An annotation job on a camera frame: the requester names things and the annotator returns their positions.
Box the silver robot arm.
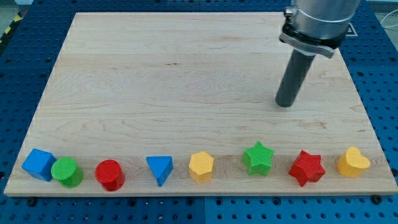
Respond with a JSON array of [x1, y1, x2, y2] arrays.
[[279, 0, 360, 58]]

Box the blue cube block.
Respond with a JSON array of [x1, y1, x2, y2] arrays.
[[21, 149, 57, 182]]

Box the yellow hexagon block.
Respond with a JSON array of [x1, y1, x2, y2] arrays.
[[189, 151, 214, 184]]

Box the light wooden board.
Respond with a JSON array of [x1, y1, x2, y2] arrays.
[[4, 12, 397, 197]]

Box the blue triangle block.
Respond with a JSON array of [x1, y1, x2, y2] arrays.
[[146, 156, 174, 187]]

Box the green star block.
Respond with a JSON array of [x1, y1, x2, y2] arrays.
[[242, 141, 274, 176]]

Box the red cylinder block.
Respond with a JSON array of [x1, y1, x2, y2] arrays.
[[95, 159, 125, 192]]

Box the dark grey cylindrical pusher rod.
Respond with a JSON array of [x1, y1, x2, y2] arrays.
[[275, 50, 315, 108]]

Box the red star block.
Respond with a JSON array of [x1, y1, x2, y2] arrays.
[[289, 151, 326, 187]]

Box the green cylinder block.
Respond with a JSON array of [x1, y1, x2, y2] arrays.
[[50, 157, 84, 189]]

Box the yellow heart block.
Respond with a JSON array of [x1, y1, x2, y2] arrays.
[[337, 146, 371, 178]]

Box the black yellow hazard tape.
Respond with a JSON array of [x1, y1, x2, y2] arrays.
[[1, 11, 24, 45]]

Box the white cable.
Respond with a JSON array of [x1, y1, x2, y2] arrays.
[[379, 8, 398, 30]]

